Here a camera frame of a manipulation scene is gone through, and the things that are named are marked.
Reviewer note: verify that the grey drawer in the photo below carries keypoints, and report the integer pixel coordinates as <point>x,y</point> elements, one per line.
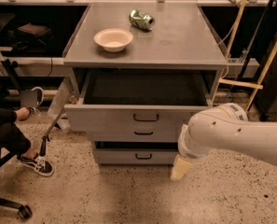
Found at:
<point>141,153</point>
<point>169,134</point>
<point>111,96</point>

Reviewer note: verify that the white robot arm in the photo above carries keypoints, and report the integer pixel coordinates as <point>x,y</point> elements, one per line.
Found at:
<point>227,127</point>

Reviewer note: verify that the black office chair base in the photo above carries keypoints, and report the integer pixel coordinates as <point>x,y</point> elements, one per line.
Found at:
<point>24,211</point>

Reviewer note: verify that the wooden frame stand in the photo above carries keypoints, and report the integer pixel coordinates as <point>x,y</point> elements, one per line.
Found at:
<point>245,56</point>

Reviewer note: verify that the green soda can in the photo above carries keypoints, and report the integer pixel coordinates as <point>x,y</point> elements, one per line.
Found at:
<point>141,19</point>

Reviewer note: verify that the black white sneaker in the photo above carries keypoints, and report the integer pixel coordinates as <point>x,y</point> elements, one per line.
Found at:
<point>38,164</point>

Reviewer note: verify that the yellow foam padded gripper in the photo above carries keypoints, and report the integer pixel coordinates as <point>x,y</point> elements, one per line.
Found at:
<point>187,149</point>

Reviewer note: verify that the white paper bowl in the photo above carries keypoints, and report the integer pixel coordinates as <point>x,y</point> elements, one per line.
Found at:
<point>113,39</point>

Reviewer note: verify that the grey middle drawer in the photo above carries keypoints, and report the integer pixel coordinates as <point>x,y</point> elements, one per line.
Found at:
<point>169,134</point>

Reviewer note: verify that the black top drawer handle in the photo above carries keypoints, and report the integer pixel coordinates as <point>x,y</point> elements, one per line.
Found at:
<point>145,118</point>

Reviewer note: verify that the grey bottom drawer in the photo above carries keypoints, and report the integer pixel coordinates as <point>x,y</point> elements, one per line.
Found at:
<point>141,153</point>

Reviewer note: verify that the dark bag on shelf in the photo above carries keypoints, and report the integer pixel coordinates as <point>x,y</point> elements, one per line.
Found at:
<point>36,35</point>

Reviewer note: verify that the grey drawer cabinet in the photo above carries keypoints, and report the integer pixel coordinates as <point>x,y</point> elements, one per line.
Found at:
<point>180,40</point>

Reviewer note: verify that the seated person's legs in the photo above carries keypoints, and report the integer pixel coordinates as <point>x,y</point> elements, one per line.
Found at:
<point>11,138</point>

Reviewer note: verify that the black tripod leg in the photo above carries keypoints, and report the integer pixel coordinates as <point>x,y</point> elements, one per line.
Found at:
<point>45,138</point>

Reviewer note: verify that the grey top drawer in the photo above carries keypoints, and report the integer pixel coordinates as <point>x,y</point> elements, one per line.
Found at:
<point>111,96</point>

